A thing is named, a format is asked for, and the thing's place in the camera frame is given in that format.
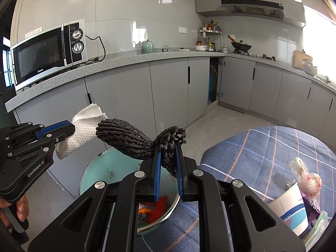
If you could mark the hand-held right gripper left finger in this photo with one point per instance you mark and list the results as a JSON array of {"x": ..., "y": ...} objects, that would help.
[{"x": 157, "y": 178}]

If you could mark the clear printed plastic bag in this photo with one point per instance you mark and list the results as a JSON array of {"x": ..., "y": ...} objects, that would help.
[{"x": 309, "y": 181}]

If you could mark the metal spice rack with bottles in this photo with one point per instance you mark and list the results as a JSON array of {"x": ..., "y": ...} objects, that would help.
[{"x": 210, "y": 31}]

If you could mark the wooden cutting board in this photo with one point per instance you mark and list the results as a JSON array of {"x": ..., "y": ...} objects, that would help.
[{"x": 298, "y": 57}]

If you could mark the black foam net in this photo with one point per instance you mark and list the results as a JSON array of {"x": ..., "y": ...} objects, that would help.
[{"x": 126, "y": 139}]

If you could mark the white paper cup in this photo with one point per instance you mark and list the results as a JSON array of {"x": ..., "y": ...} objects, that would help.
[{"x": 288, "y": 204}]

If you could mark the grey cooking pot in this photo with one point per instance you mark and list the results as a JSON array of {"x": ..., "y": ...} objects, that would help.
[{"x": 309, "y": 69}]

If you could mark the person's left hand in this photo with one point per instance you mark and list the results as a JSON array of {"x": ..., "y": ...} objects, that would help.
[{"x": 22, "y": 207}]

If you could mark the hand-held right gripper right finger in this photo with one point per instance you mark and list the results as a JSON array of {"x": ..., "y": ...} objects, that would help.
[{"x": 179, "y": 173}]

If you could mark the gas stove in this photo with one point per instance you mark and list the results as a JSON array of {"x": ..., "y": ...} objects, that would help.
[{"x": 265, "y": 57}]

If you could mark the white paper towel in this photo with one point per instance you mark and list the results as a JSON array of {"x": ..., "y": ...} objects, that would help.
[{"x": 84, "y": 131}]

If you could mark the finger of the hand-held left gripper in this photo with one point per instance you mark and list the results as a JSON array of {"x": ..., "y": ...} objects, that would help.
[
  {"x": 52, "y": 128},
  {"x": 63, "y": 134}
]

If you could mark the red foam net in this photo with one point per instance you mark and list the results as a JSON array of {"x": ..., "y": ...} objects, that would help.
[{"x": 160, "y": 207}]

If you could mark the white bowl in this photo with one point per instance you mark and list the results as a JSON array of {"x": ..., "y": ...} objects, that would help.
[{"x": 200, "y": 48}]

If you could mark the metal faucet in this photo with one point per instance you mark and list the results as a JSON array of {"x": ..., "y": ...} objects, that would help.
[{"x": 328, "y": 80}]

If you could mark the white wall switch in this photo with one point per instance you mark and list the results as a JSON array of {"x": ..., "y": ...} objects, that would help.
[{"x": 34, "y": 32}]

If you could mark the grey base cabinets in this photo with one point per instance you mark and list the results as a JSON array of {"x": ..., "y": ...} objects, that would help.
[{"x": 170, "y": 84}]

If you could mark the black wok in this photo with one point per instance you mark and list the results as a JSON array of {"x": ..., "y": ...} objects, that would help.
[{"x": 241, "y": 46}]

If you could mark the black range hood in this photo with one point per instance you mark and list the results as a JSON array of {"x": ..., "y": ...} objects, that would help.
[{"x": 252, "y": 4}]

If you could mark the blue water filter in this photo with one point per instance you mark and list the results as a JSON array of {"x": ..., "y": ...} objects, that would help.
[{"x": 211, "y": 84}]

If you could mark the orange wrapper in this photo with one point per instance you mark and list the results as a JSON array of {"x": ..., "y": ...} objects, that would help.
[{"x": 145, "y": 211}]

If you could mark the black and silver microwave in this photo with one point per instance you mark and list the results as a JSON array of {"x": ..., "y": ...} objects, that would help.
[{"x": 39, "y": 57}]

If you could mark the white wall outlet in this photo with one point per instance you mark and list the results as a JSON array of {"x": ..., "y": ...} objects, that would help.
[{"x": 182, "y": 29}]

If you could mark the window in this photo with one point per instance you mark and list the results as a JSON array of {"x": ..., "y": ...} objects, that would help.
[{"x": 320, "y": 44}]

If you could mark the light green trash bin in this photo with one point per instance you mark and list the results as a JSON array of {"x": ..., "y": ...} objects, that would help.
[{"x": 118, "y": 165}]

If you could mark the green ceramic teapot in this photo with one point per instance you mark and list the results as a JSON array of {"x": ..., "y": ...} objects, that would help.
[{"x": 147, "y": 47}]

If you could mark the purple wrapper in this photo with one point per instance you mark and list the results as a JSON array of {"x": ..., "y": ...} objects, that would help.
[{"x": 311, "y": 202}]

